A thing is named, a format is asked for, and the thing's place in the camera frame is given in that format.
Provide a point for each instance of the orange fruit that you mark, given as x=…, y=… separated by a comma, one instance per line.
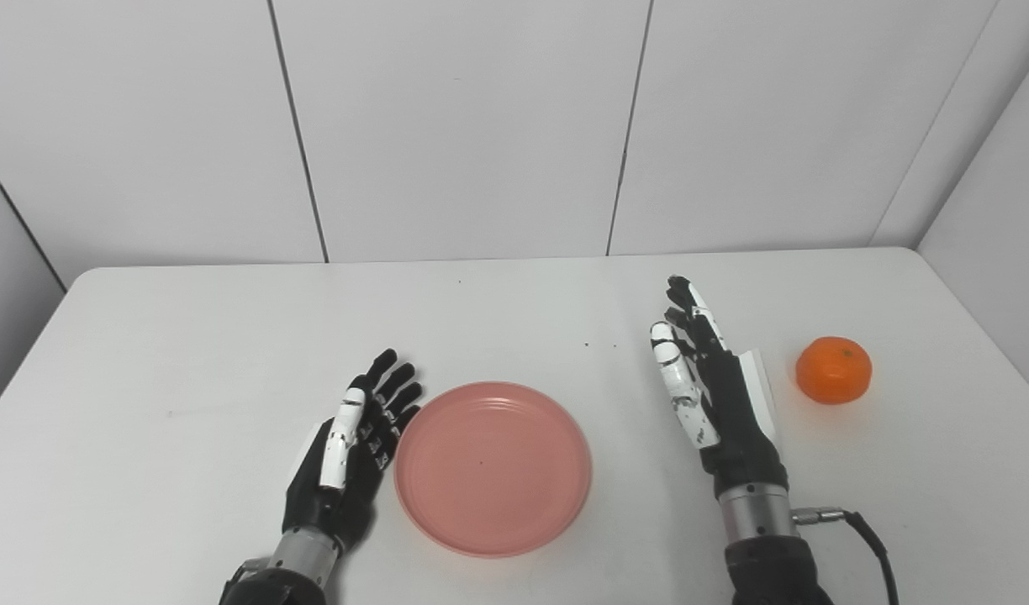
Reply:
x=833, y=370

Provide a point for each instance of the pink round plate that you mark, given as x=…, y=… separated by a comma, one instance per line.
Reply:
x=493, y=468

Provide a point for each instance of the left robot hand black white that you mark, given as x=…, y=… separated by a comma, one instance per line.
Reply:
x=346, y=462

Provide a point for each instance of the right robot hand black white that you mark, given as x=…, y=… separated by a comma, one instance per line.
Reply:
x=716, y=403

